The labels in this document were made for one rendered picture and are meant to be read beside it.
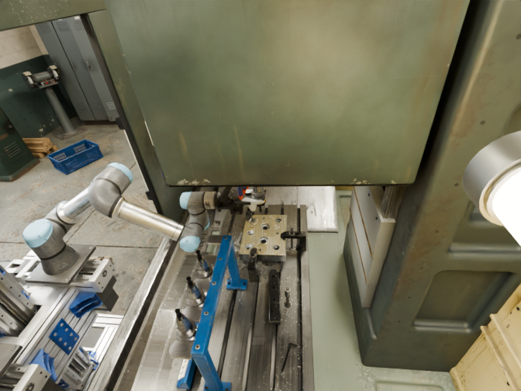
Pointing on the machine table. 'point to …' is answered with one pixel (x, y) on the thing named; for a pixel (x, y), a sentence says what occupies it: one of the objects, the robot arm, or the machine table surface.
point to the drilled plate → (264, 238)
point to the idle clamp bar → (274, 298)
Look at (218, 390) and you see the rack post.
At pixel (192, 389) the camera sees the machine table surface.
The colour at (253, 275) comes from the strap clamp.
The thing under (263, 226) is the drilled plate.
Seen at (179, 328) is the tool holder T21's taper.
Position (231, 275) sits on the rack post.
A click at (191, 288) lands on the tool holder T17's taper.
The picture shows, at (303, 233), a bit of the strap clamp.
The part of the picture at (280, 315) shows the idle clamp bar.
